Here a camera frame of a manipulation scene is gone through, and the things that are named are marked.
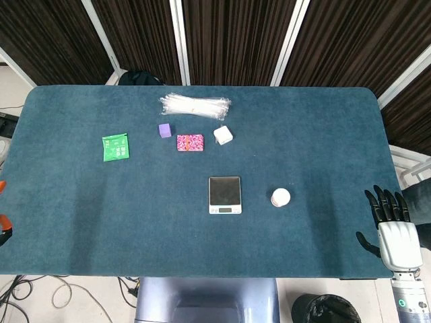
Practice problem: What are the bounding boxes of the black cable with plug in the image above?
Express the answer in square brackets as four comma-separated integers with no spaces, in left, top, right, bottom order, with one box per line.
[117,276,139,308]

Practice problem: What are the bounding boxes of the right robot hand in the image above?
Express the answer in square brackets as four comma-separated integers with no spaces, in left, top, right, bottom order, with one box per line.
[356,184,424,272]

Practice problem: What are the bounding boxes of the white round container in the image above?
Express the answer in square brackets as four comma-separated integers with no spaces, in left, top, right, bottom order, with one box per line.
[270,187,291,208]

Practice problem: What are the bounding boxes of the pink patterned flat box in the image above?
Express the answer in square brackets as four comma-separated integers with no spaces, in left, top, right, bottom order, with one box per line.
[176,134,205,153]

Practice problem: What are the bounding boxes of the white charger adapter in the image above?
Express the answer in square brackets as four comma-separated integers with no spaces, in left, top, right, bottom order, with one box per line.
[213,125,234,146]

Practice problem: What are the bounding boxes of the black device box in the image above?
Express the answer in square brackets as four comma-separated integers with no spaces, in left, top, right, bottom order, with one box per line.
[0,112,20,139]

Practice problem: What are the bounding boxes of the clear plastic straw bundle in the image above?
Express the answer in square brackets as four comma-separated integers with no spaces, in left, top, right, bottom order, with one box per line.
[158,94,232,121]

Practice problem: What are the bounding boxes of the teal table cloth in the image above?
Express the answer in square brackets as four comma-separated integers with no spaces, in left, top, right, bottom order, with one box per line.
[0,85,405,279]

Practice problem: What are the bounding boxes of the black floor cable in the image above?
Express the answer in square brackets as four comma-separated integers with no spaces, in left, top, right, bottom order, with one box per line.
[0,275,36,323]

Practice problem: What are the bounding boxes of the black trash bin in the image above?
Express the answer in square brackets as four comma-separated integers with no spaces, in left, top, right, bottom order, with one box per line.
[291,293,362,323]

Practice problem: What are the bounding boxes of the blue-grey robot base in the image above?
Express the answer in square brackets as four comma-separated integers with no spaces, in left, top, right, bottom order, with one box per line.
[134,277,281,323]

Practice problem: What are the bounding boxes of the small digital scale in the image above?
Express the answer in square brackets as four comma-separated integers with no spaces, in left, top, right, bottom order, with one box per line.
[207,175,243,215]

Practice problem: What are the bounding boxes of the green foil packet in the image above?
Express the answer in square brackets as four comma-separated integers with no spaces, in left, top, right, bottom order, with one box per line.
[102,132,131,163]

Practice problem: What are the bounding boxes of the dark brown slatted panel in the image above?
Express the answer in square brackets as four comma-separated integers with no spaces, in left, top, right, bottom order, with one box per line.
[183,0,298,87]
[380,79,431,156]
[281,0,431,99]
[0,0,114,87]
[91,0,183,85]

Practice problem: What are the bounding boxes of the white partition post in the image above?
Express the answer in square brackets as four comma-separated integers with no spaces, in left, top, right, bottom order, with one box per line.
[376,52,431,109]
[0,46,37,87]
[79,0,123,73]
[270,0,311,87]
[169,0,191,86]

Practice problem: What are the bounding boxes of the dark grey fabric object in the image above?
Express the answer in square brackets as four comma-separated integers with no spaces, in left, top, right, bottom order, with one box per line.
[402,177,431,227]

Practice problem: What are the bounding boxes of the black bag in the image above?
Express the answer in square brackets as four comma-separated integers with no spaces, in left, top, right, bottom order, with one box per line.
[118,69,163,87]

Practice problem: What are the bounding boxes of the white metal rack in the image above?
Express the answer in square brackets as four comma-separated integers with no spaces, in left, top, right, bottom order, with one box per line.
[389,144,431,185]

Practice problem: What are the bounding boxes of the grey floor cable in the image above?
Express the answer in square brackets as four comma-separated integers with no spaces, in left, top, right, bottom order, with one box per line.
[50,277,114,323]

